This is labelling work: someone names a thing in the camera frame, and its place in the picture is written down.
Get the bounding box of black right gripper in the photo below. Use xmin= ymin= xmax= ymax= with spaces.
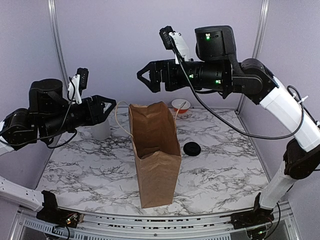
xmin=138 ymin=57 xmax=230 ymax=92

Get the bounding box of brown paper bag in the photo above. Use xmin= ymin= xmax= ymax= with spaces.
xmin=127 ymin=101 xmax=182 ymax=209

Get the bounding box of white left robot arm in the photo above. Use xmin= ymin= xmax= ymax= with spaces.
xmin=0 ymin=78 xmax=116 ymax=155

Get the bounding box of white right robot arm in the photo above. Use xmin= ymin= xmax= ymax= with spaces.
xmin=137 ymin=58 xmax=320 ymax=224

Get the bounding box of white container with sachets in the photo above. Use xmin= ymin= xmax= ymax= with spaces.
xmin=91 ymin=119 xmax=111 ymax=141

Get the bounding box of orange white bowl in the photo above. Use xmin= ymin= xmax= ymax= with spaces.
xmin=171 ymin=98 xmax=191 ymax=114

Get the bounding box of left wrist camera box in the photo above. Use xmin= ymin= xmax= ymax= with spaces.
xmin=67 ymin=67 xmax=89 ymax=105

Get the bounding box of left corner aluminium post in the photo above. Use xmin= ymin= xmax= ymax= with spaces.
xmin=47 ymin=0 xmax=68 ymax=87

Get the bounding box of corner aluminium post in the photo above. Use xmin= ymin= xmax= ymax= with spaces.
xmin=236 ymin=0 xmax=271 ymax=112
xmin=47 ymin=0 xmax=68 ymax=87

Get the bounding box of right corner aluminium post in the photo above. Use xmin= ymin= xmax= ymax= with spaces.
xmin=236 ymin=0 xmax=271 ymax=112

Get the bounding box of front aluminium rail frame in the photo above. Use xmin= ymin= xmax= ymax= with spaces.
xmin=7 ymin=201 xmax=302 ymax=240

